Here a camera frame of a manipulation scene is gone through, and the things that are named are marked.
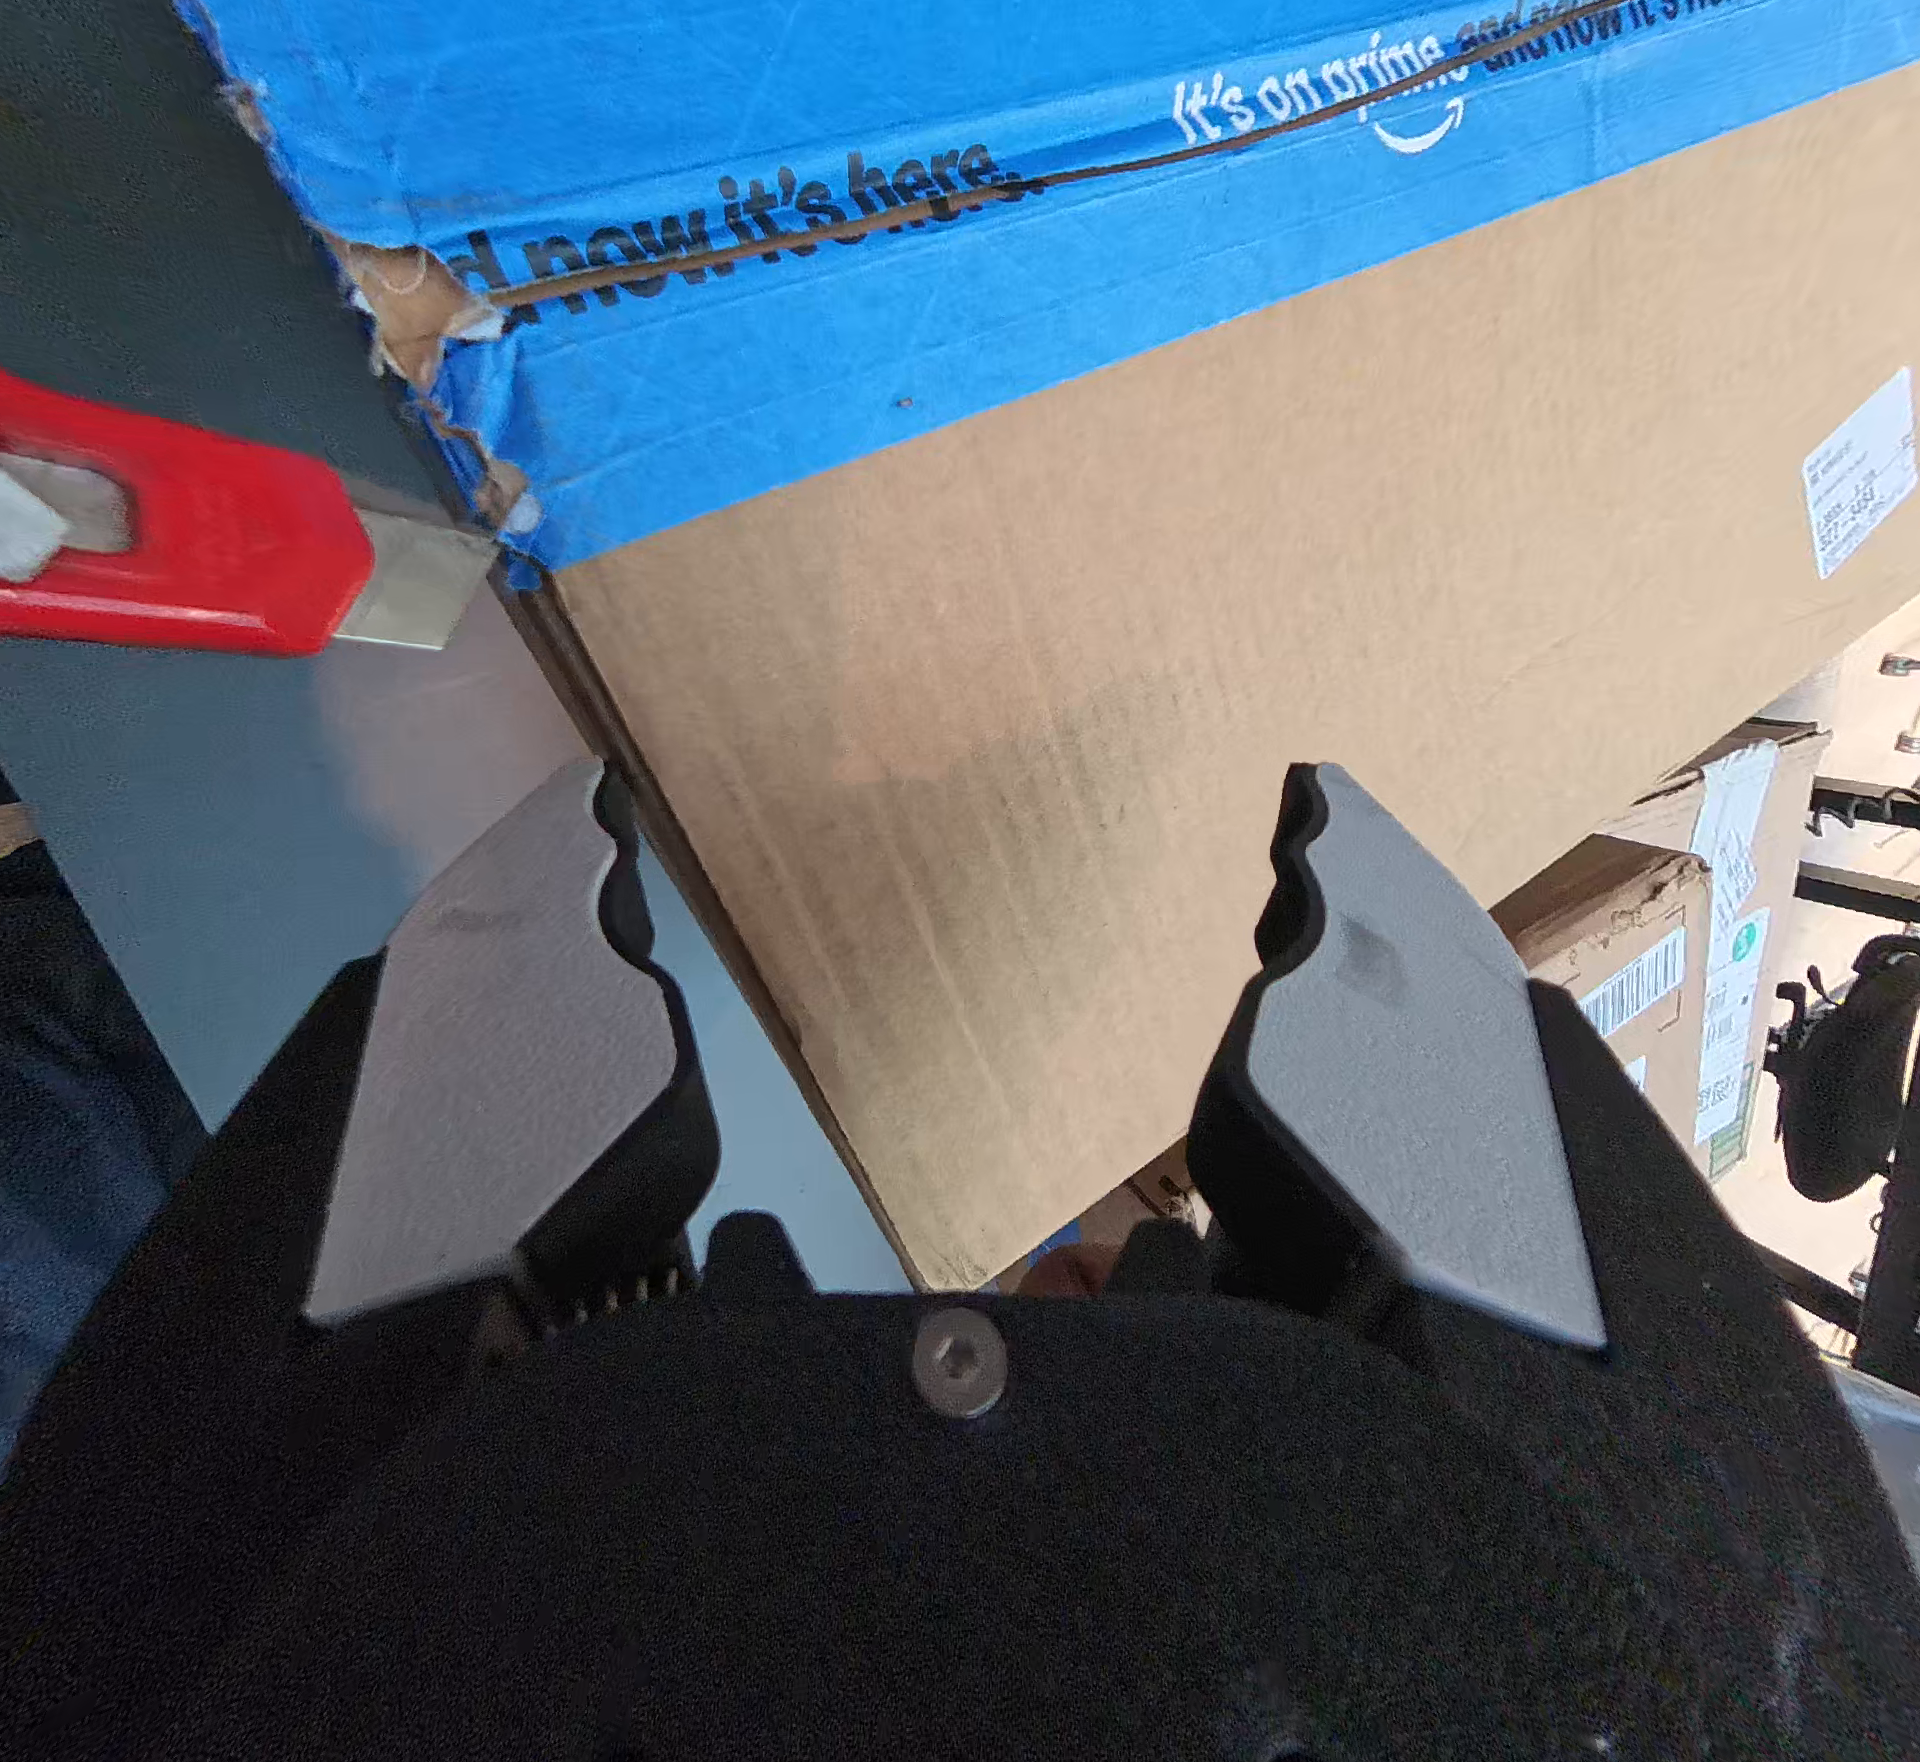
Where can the white shipping label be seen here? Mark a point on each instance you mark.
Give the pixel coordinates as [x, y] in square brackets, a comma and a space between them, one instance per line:
[1860, 472]

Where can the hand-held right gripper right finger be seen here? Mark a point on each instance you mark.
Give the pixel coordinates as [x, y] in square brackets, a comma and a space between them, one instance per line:
[1425, 1102]

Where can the red box cutter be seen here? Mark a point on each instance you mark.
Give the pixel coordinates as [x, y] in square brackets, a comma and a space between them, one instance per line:
[225, 548]

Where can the small cardboard box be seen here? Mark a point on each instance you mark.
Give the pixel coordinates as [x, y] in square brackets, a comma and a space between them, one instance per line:
[1785, 803]
[1605, 938]

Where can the blue packing tape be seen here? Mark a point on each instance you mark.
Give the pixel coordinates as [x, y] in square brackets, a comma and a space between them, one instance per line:
[751, 337]

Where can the black office chair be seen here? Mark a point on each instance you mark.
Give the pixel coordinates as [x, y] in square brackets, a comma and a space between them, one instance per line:
[1837, 1073]

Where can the person's leg in dark jeans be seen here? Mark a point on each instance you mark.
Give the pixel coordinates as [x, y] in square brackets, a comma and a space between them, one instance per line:
[74, 1118]

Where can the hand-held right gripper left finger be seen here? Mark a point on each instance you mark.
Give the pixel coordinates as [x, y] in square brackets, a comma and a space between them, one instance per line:
[494, 1042]

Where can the large cardboard box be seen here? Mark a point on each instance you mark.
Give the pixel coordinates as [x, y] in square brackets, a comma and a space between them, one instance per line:
[1201, 591]

